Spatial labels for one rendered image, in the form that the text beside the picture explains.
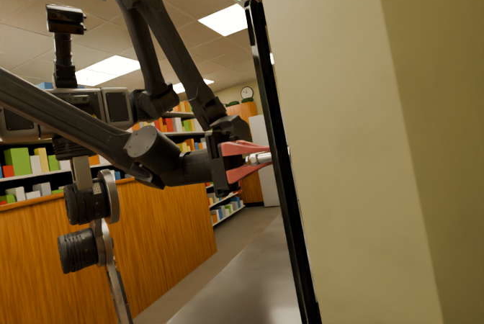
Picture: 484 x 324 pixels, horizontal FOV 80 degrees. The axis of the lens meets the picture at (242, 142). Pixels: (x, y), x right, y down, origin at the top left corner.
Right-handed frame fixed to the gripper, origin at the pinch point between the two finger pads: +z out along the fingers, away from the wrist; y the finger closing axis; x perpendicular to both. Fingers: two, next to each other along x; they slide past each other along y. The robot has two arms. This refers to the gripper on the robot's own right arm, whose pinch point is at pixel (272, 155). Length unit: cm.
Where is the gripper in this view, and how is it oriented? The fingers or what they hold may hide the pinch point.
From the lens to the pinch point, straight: 43.2
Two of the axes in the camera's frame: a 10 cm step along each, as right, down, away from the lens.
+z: 8.9, -1.7, -4.2
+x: 4.2, -0.7, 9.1
